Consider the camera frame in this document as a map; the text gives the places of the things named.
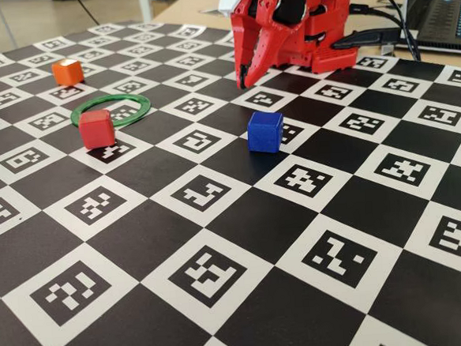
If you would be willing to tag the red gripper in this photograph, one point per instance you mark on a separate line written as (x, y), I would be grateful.
(254, 46)

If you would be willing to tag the blue cube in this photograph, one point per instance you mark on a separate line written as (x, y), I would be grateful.
(265, 133)

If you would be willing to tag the red cube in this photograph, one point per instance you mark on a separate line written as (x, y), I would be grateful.
(97, 131)

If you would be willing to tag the orange cube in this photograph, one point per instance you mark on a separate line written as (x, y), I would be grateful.
(68, 72)

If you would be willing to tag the red robot arm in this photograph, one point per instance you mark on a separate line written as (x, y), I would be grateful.
(324, 36)

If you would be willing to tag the small printed marker sheet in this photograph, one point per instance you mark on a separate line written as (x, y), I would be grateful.
(211, 12)

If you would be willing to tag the black white marker board mat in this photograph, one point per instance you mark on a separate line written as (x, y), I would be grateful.
(257, 218)

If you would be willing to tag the dark laptop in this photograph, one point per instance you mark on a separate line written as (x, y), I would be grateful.
(441, 19)

